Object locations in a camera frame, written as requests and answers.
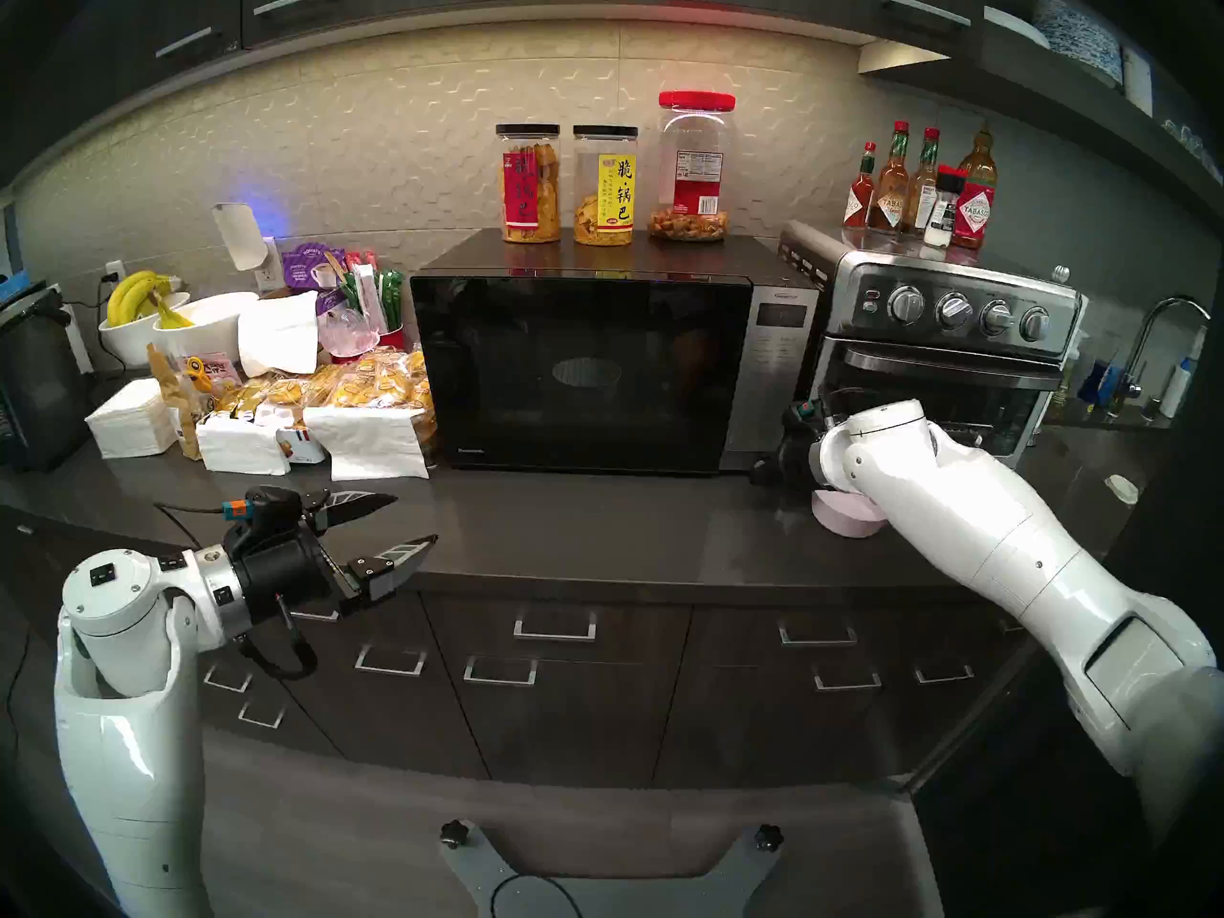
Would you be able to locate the snack jar red label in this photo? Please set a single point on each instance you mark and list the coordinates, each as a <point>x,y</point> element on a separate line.
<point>528,189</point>

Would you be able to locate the white napkin stack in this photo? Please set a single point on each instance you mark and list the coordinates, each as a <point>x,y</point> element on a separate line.
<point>129,419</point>

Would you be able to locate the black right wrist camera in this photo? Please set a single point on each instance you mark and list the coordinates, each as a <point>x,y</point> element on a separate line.
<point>803,411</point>

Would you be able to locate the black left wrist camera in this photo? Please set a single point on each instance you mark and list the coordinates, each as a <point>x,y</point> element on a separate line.
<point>273,510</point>

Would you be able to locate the white paper napkin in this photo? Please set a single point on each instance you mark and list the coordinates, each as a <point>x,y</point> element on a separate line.
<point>368,443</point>
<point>239,448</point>
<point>277,338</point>

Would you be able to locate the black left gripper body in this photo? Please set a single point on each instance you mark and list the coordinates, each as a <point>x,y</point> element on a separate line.
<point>282,572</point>

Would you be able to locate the large Tabasco bottle red label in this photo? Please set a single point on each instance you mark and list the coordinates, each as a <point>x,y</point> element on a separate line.
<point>975,208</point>

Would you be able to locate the chrome sink faucet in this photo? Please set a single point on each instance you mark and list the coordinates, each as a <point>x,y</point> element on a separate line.
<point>1131,390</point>

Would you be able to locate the pink yellow snack packet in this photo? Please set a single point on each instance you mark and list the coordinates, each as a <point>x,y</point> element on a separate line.
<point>215,371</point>

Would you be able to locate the snack jar yellow label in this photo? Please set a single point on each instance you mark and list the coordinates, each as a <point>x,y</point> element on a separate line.
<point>605,194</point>

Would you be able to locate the white cup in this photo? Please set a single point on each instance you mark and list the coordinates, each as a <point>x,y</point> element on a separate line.
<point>1138,79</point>

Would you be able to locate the yellow banana bunch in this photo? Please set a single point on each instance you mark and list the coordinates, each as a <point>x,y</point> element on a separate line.
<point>129,295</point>

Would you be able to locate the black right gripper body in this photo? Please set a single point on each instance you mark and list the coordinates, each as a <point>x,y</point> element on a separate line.
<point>796,457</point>

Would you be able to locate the white round lid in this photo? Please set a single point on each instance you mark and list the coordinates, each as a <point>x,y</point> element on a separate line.
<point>1122,489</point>

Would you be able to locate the white wall outlet plate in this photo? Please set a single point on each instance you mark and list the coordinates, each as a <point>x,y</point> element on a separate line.
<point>272,271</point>

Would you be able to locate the black base knob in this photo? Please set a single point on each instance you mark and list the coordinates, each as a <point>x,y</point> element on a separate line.
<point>454,835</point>
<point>768,837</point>

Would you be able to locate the small red hot sauce bottle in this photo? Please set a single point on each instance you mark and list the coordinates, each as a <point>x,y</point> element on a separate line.
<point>859,199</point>

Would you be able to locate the blue patterned bowl stack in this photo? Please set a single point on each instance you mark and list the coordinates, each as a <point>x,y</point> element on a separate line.
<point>1085,41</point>

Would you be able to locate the black countertop appliance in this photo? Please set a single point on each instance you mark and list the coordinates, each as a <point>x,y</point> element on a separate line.
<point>38,390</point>

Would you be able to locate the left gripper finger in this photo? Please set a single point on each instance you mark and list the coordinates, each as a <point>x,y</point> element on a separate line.
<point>349,508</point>
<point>392,567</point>

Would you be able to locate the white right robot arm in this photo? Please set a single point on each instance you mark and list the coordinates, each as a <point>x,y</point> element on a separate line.
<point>1004,543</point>

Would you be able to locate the white wall outlet with plug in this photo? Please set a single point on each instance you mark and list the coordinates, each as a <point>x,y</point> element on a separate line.
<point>115,271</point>

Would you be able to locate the green sachet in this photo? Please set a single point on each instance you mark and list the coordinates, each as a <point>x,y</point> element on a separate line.
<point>392,299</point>

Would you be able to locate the small wrapped cake packets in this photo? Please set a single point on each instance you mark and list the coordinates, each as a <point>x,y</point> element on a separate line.
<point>258,395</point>

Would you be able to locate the Tabasco bottle green sauce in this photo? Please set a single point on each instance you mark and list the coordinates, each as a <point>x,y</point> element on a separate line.
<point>921,199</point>

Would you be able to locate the black glass microwave door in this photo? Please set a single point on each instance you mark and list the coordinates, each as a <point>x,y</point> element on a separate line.
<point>497,371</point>

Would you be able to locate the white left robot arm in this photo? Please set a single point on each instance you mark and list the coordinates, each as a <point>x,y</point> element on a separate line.
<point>124,734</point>

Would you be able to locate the black microwave oven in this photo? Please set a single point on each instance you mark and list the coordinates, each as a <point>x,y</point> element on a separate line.
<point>779,371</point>

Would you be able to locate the clear jar red lid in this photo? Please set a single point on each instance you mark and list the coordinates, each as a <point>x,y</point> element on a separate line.
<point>693,180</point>

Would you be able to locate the white shaker dark lid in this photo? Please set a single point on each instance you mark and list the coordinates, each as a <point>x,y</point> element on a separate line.
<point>945,213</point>

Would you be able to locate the purple snack packet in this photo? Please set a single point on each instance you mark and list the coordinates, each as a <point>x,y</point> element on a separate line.
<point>311,268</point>

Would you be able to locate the yellowish dish soap bottle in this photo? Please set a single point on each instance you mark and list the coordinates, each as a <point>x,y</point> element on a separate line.
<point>1063,390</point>

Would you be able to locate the small white bowl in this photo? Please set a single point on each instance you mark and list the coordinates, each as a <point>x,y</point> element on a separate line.
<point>124,342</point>

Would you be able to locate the large white bowl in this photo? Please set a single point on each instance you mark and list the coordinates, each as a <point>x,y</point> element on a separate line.
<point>215,328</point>

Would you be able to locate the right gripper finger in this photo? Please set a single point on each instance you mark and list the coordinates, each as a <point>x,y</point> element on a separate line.
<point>768,472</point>

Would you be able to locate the white box French flag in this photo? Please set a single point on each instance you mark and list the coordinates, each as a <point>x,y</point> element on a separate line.
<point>304,446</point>

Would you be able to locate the red cup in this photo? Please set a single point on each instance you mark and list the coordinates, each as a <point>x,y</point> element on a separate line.
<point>392,338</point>

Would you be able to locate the single yellow banana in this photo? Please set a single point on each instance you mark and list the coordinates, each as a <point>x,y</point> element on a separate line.
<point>172,318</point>

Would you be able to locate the stainless toaster oven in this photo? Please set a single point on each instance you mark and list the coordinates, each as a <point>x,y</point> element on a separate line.
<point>923,275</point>

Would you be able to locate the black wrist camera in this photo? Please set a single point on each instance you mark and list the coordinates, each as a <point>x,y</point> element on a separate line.
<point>803,411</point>
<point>273,510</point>

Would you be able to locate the pink bowl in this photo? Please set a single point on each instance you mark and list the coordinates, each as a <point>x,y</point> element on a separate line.
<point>846,522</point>

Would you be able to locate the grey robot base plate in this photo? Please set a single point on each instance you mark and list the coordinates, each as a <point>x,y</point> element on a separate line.
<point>612,899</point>

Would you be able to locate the blue sink item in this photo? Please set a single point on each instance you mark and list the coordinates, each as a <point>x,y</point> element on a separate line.
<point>1098,382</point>

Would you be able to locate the white soap bottle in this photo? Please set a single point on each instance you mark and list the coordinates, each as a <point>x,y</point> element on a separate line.
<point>1178,385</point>

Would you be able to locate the large clear madeleine bag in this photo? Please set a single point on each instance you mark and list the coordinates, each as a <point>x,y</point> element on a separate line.
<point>382,381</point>

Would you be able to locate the Tabasco bottle brown sauce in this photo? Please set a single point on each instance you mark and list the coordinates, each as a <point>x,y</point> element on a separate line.
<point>889,199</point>

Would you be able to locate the clear plastic bag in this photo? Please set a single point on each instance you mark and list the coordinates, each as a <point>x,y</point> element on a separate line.
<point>346,333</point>

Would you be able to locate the dark open wall shelf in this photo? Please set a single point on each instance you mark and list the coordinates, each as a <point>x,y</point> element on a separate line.
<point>1052,103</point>

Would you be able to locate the white red sachet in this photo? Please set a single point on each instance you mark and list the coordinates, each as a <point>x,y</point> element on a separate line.
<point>368,295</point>

